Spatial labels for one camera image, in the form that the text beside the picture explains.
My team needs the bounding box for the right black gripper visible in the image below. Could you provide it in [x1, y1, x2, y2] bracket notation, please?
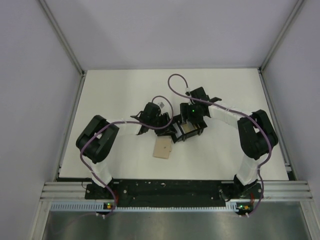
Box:
[179, 102, 203, 126]

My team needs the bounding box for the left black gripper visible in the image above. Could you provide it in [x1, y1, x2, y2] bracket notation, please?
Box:
[148, 112, 177, 136]

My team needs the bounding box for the black card holder box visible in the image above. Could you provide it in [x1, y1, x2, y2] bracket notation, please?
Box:
[170, 115, 208, 144]

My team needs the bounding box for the beige card stack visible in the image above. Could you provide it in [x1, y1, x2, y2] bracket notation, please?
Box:
[152, 136, 173, 159]

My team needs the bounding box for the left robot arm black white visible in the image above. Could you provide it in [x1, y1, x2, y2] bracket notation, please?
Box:
[75, 102, 174, 199]

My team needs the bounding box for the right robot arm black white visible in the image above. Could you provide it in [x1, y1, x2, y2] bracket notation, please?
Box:
[184, 87, 279, 198]

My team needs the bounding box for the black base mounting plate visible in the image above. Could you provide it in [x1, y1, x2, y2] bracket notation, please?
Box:
[85, 179, 262, 208]

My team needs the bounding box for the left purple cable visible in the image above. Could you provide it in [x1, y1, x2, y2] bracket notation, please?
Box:
[79, 95, 175, 218]

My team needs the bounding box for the purple cable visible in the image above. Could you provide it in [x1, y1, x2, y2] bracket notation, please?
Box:
[79, 95, 175, 218]
[167, 73, 273, 217]

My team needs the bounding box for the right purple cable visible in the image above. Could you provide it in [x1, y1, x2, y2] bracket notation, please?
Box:
[167, 73, 273, 217]

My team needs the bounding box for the aluminium frame rail front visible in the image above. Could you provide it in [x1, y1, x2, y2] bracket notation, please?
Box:
[40, 181, 313, 202]

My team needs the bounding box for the grey slotted cable duct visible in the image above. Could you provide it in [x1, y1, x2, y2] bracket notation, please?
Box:
[50, 201, 240, 213]

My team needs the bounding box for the left aluminium corner post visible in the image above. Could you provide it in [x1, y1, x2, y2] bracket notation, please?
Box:
[36, 0, 85, 76]

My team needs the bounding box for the aluminium corner post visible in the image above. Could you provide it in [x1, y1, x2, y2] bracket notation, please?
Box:
[36, 0, 85, 76]
[258, 0, 307, 74]

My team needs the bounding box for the right aluminium corner post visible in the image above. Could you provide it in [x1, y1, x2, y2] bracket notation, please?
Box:
[258, 0, 307, 74]

